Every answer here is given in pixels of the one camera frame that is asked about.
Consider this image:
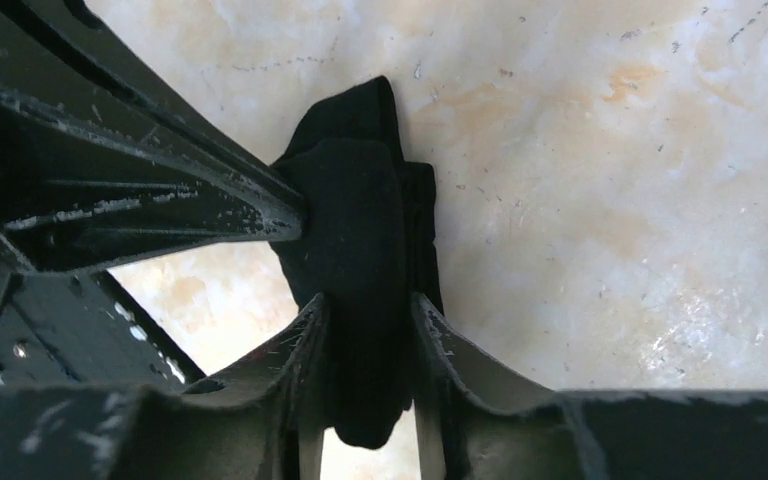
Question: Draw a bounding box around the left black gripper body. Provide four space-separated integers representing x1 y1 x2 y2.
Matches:
0 265 205 391

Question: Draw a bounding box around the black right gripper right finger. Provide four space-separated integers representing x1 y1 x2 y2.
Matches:
411 294 768 479

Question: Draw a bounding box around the black underwear with beige waistband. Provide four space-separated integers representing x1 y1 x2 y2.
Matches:
272 76 441 450

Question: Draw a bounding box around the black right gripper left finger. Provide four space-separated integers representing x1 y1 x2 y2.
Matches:
0 294 329 479

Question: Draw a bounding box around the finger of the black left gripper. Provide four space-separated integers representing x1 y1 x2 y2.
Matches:
0 86 305 275
0 1 303 212

